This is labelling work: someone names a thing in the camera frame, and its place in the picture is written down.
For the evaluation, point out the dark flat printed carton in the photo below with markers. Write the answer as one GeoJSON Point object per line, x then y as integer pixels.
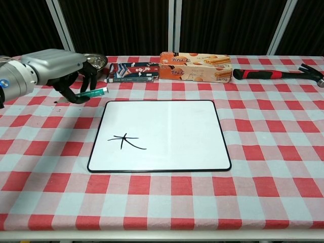
{"type": "Point", "coordinates": [131, 71]}

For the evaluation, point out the red white checkered tablecloth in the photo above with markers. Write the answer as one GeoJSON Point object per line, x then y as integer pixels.
{"type": "Point", "coordinates": [162, 197]}

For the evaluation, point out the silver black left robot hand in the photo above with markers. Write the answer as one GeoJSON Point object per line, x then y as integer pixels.
{"type": "Point", "coordinates": [55, 63]}

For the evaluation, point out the stainless steel bowl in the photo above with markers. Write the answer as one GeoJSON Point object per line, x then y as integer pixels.
{"type": "Point", "coordinates": [100, 60]}

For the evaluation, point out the white partition frame post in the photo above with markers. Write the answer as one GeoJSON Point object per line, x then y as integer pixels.
{"type": "Point", "coordinates": [281, 25]}
{"type": "Point", "coordinates": [60, 27]}
{"type": "Point", "coordinates": [174, 25]}

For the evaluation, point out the white board with black rim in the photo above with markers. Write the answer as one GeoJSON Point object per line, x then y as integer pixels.
{"type": "Point", "coordinates": [177, 126]}

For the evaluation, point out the green marker pen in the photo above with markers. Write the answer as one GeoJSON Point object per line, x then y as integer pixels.
{"type": "Point", "coordinates": [97, 92]}

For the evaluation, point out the orange egg roll biscuit box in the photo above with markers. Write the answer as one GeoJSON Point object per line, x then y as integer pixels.
{"type": "Point", "coordinates": [192, 71]}

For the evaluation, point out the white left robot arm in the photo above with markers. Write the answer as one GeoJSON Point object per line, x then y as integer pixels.
{"type": "Point", "coordinates": [15, 78]}

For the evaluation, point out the dark corrugated partition panel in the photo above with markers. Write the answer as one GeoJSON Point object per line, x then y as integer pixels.
{"type": "Point", "coordinates": [306, 27]}
{"type": "Point", "coordinates": [22, 25]}
{"type": "Point", "coordinates": [114, 25]}
{"type": "Point", "coordinates": [227, 25]}

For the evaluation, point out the red black claw hammer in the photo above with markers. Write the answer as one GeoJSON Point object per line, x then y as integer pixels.
{"type": "Point", "coordinates": [253, 74]}

